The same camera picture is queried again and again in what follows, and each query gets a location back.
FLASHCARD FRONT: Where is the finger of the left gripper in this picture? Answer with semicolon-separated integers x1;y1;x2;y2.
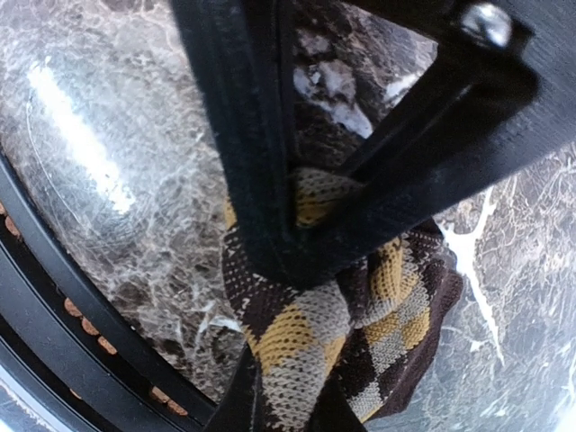
294;1;575;279
171;1;315;287

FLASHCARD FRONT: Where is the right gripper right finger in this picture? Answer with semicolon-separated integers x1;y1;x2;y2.
310;376;365;432

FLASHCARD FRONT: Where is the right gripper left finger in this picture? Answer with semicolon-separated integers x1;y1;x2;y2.
204;346;263;432

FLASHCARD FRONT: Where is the tan brown argyle sock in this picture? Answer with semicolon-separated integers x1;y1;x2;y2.
220;166;464;431

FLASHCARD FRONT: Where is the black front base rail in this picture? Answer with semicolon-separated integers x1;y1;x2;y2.
1;157;214;431

